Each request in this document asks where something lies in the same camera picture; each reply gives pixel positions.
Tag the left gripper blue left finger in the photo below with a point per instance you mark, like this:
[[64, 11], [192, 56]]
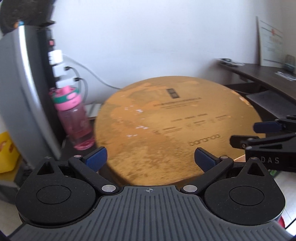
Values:
[[87, 167]]

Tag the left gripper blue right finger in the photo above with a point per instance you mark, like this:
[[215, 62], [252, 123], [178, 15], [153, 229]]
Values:
[[212, 167]]

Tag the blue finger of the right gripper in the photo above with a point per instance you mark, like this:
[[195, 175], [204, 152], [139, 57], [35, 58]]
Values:
[[285, 125], [241, 142]]

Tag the gold round box lid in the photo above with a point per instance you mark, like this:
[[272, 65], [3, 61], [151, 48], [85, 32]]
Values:
[[151, 128]]

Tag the dark wooden raised shelf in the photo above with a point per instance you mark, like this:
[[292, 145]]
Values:
[[267, 77]]

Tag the pink water bottle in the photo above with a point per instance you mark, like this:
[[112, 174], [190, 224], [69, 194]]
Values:
[[72, 114]]

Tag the small green desk calendar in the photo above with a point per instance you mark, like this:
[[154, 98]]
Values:
[[289, 63]]

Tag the framed business licence certificate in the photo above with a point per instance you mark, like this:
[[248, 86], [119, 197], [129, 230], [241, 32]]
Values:
[[270, 44]]

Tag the yellow package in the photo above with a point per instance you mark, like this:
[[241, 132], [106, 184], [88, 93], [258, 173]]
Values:
[[9, 154]]

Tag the grey monitor back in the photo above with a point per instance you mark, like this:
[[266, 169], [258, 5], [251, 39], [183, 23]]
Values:
[[26, 106]]

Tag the small plastic bag with item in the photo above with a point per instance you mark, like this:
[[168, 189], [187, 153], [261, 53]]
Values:
[[229, 62]]

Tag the white charger plug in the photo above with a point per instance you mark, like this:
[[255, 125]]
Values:
[[55, 57]]

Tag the black power strip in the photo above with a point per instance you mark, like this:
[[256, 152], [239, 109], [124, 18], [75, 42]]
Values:
[[47, 44]]

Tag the clear bag with white cable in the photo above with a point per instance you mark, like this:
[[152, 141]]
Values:
[[286, 76]]

